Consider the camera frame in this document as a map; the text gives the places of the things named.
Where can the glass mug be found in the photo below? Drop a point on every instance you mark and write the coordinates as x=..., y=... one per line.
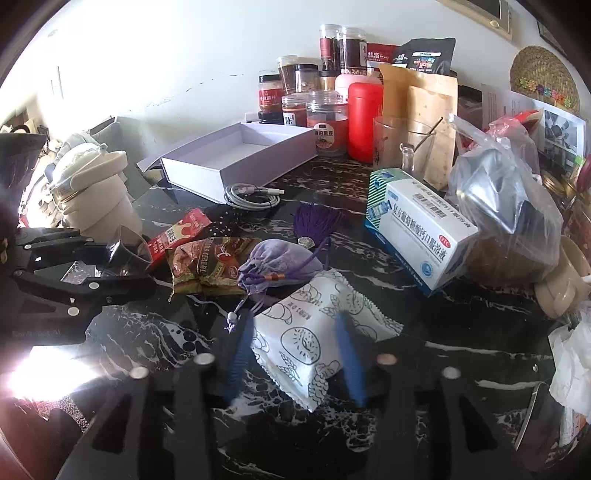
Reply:
x=404, y=144

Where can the nutritious cereal packet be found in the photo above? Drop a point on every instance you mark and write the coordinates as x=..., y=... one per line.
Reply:
x=210, y=266

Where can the clear plastic bag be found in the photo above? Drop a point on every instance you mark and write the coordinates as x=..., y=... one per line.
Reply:
x=519, y=223

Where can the cream electric kettle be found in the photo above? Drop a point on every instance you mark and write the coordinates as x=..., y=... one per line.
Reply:
x=87, y=186

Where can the tall dark label jar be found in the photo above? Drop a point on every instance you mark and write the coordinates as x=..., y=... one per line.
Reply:
x=353, y=49

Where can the white open gift box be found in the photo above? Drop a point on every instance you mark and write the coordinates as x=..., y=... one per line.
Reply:
x=249, y=153

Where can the seed jar black lid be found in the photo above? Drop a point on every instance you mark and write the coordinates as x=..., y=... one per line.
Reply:
x=306, y=78

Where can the red canister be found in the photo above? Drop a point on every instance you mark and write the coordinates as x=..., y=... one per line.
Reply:
x=365, y=105

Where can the lavender drawstring pouch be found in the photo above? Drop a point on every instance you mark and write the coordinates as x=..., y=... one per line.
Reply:
x=274, y=262

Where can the red snack packet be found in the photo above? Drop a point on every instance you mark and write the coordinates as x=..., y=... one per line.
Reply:
x=179, y=233

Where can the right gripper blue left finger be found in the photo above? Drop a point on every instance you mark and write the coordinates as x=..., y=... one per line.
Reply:
x=237, y=364

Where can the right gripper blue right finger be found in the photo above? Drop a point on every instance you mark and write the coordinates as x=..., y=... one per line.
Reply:
x=350, y=349

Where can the red label sauce jar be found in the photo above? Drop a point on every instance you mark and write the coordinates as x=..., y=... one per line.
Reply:
x=270, y=93

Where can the blue white medicine box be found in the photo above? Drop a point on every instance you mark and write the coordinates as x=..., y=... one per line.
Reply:
x=429, y=237

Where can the kraft paper pouch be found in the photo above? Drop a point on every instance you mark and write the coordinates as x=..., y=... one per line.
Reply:
x=425, y=98

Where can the orange label clear jar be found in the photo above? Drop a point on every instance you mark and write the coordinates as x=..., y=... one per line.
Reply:
x=328, y=116

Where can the woven straw trivet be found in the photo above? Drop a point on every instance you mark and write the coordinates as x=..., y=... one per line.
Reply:
x=539, y=74

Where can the pink jar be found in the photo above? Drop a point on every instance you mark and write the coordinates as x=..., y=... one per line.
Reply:
x=343, y=81

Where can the red goji packet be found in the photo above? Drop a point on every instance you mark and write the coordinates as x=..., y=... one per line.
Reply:
x=526, y=120

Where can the gold jar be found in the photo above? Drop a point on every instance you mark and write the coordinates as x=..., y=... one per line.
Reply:
x=326, y=80

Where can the brown powder jar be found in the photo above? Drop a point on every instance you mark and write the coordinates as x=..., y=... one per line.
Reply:
x=287, y=65

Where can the tall red label jar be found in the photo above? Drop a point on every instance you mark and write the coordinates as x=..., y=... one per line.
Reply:
x=329, y=47

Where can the gold picture frame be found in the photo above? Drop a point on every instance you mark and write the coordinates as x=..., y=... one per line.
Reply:
x=496, y=15

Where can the black coffee pouch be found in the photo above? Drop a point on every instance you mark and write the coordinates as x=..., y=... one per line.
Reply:
x=426, y=55

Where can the chenpi spice jar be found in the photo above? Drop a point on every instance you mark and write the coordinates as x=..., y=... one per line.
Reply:
x=294, y=108

